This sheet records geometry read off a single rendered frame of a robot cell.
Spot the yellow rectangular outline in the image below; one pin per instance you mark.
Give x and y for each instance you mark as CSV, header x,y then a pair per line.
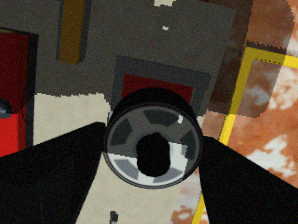
x,y
243,72

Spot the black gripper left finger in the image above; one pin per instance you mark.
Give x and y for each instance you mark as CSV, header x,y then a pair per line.
x,y
48,183

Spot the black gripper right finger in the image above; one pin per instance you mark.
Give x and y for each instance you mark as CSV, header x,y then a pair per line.
x,y
237,191

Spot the black and grey wheel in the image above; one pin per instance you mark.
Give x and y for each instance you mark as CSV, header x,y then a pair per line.
x,y
142,112

